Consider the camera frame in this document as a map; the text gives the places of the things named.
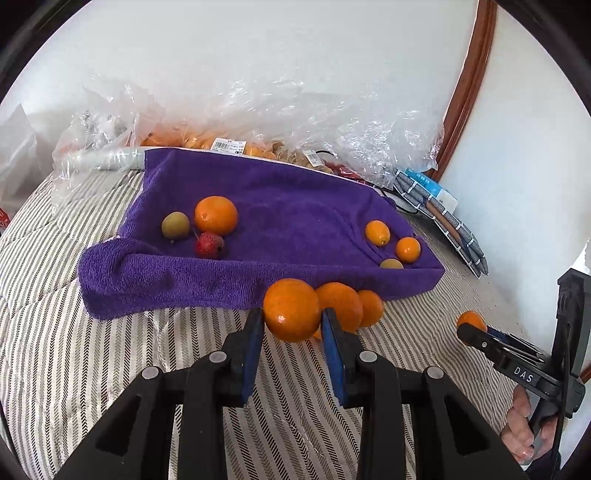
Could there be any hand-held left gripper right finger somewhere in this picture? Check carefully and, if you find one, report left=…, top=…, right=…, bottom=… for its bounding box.
left=321, top=308, right=532, bottom=480

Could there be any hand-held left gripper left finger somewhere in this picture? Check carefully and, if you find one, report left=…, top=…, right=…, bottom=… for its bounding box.
left=53, top=307, right=266, bottom=480

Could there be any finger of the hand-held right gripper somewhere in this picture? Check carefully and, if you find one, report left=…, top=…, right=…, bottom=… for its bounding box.
left=485, top=327, right=546, bottom=360
left=456, top=323, right=514, bottom=370

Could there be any large orange mandarin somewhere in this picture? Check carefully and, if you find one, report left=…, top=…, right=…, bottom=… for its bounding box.
left=315, top=282, right=364, bottom=334

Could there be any small orange mandarin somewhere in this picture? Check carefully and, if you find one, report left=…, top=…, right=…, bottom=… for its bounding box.
left=395, top=237, right=422, bottom=264

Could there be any small red fruit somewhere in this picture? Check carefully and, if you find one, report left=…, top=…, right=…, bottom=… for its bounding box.
left=194, top=232, right=225, bottom=259

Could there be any oval orange mandarin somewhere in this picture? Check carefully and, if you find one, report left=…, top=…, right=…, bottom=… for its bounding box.
left=365, top=220, right=392, bottom=247

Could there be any person's right hand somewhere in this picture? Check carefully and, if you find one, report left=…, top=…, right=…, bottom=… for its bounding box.
left=502, top=385, right=561, bottom=464

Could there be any blue plaid cloth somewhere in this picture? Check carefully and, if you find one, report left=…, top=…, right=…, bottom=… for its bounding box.
left=392, top=168, right=490, bottom=278

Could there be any striped bed quilt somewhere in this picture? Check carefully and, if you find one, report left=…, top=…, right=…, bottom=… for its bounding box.
left=0, top=157, right=555, bottom=480

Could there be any purple towel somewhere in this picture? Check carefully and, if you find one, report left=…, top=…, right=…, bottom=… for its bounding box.
left=78, top=148, right=446, bottom=320

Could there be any blue tissue packet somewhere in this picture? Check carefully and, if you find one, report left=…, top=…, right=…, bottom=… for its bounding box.
left=406, top=171, right=446, bottom=195

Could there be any red snack packet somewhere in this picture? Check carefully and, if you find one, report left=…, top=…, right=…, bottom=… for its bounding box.
left=325, top=159, right=370, bottom=183

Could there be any clear bag of brown nuts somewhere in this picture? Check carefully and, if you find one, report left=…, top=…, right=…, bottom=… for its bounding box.
left=272, top=141, right=335, bottom=176

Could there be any clear bag of oranges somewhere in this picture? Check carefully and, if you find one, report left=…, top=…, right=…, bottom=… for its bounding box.
left=141, top=122, right=278, bottom=160

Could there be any large crumpled clear plastic bag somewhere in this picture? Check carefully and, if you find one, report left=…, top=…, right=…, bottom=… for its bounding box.
left=83, top=69, right=446, bottom=185

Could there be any sleeve of clear plastic cups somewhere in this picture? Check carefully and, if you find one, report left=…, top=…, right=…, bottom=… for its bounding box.
left=65, top=147, right=146, bottom=172

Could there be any small crumpled clear plastic bag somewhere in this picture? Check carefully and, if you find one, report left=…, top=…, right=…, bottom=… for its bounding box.
left=51, top=83, right=167, bottom=204

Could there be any white plastic bag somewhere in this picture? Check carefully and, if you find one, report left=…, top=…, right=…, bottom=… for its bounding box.
left=0, top=104, right=42, bottom=204

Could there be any black cable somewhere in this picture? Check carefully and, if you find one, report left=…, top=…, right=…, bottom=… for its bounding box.
left=369, top=185, right=419, bottom=215

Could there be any brown wooden door frame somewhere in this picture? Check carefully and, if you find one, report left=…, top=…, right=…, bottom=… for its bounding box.
left=434, top=0, right=498, bottom=171

